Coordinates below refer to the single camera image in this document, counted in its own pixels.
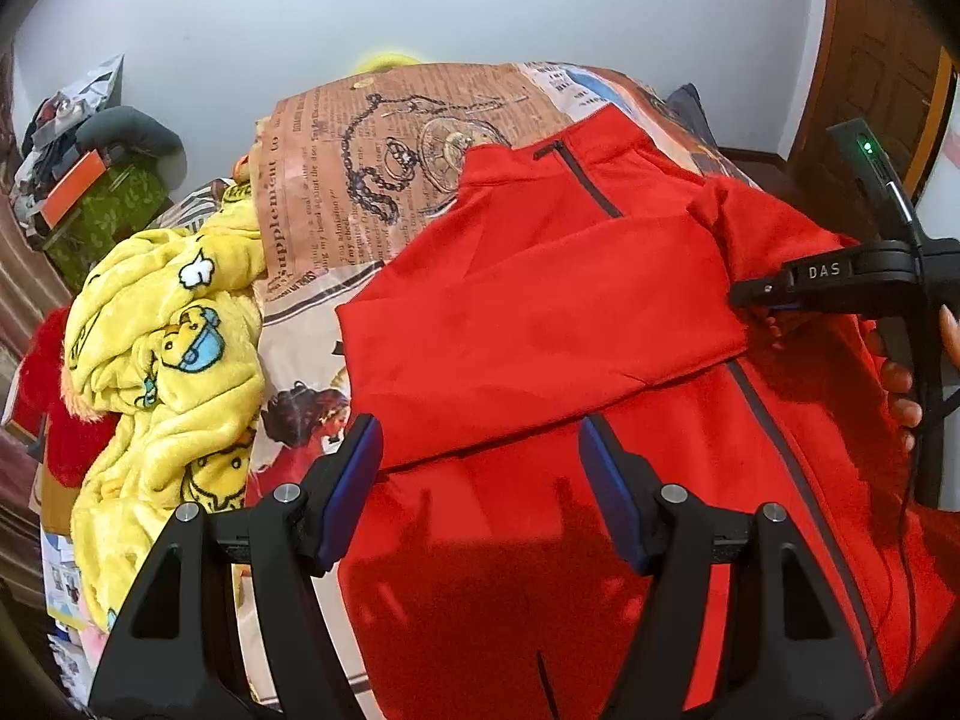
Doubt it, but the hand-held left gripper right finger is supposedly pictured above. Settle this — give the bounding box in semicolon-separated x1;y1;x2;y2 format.
577;414;878;720

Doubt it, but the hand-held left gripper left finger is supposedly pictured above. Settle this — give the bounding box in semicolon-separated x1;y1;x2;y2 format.
88;414;385;720

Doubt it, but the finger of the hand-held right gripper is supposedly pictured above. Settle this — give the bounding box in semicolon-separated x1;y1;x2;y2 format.
729;244;860;314

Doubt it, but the red zip jacket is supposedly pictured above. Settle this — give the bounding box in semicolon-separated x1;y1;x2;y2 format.
334;106;960;720

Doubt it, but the person's right hand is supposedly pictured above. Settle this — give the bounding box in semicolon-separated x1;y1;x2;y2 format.
868;302;960;434

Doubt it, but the dark blue pillow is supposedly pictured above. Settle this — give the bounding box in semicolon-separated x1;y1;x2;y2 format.
664;84;721;149

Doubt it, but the yellow duck print blanket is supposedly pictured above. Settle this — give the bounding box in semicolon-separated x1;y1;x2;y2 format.
64;180;272;632

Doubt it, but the brown wooden door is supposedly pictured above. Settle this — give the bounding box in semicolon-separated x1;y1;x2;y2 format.
784;0;960;197

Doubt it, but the red fluffy cloth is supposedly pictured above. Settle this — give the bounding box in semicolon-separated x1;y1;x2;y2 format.
22;307;122;470

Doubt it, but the newspaper print bed sheet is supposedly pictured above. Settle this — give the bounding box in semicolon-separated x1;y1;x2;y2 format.
41;60;766;720

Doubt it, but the grey striped cloth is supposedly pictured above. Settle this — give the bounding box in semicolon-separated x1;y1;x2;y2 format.
166;178;242;222

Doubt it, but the green leaf print box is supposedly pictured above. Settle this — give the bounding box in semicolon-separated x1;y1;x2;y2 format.
41;163;171;295

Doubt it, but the orange box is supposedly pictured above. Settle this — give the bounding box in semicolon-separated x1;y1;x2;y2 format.
41;148;107;230

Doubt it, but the yellow plush toy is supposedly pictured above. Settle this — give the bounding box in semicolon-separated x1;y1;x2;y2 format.
352;51;425;77

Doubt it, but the grey neck pillow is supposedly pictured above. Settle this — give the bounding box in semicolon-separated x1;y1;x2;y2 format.
75;106;187;167

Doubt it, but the printed paper bag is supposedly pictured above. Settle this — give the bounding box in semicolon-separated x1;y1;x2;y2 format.
30;54;125;137

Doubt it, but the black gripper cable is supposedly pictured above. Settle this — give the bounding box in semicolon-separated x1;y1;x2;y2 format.
892;420;929;695

